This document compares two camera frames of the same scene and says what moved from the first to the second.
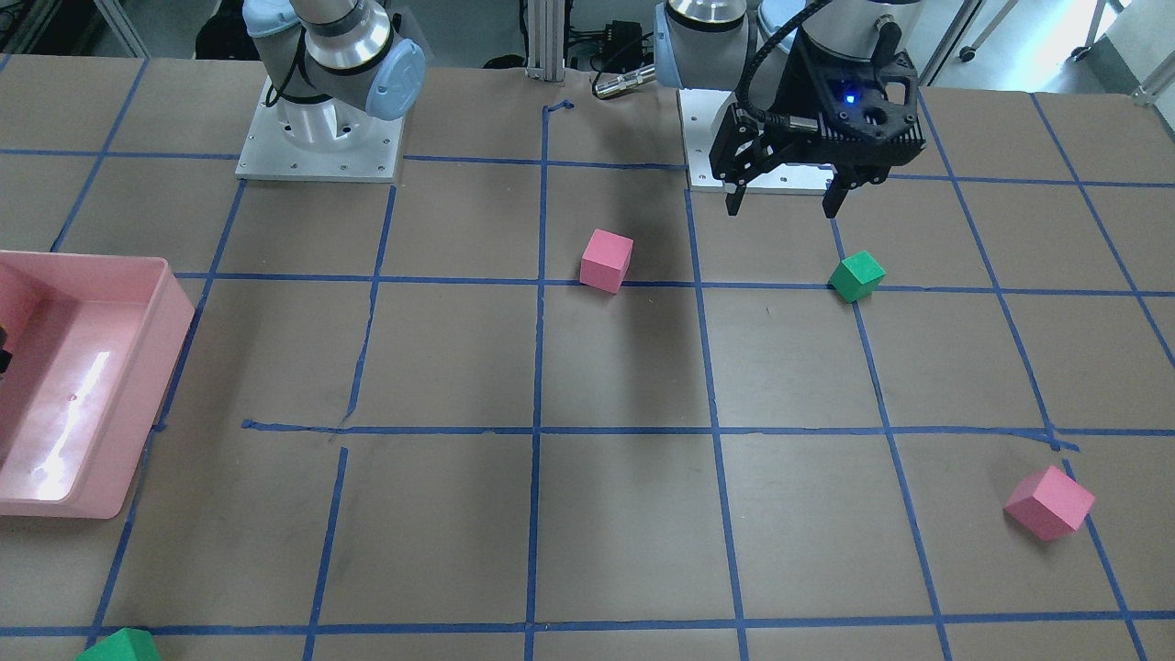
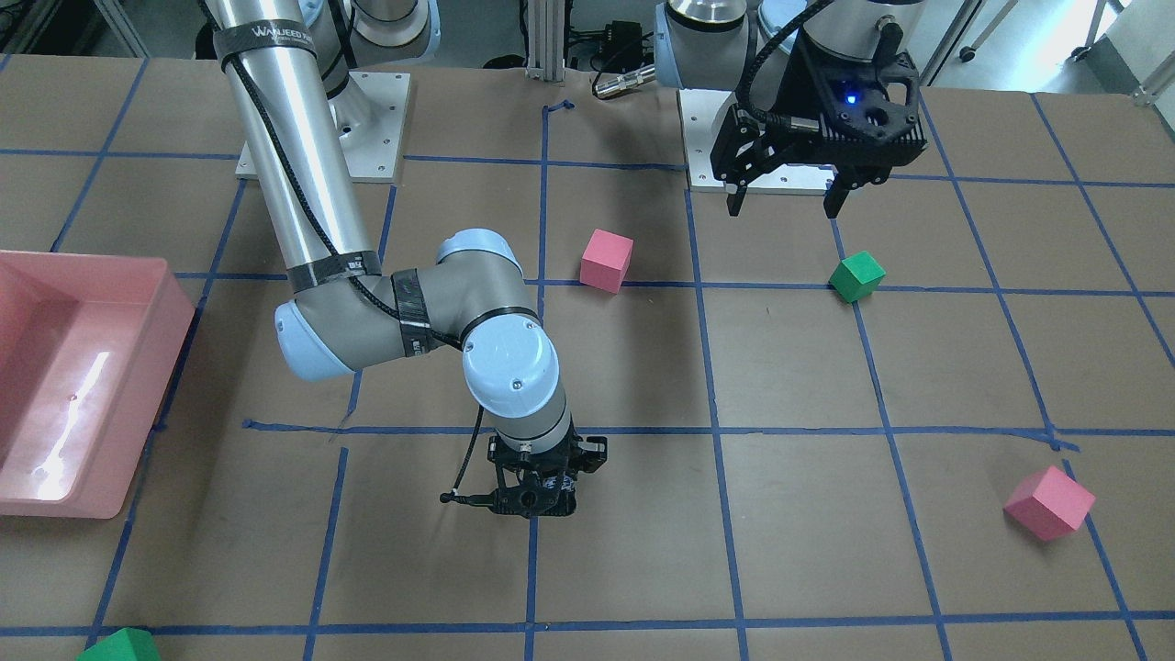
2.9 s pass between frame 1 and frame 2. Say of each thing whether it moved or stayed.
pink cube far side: stayed
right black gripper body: moved
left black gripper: stayed
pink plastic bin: stayed
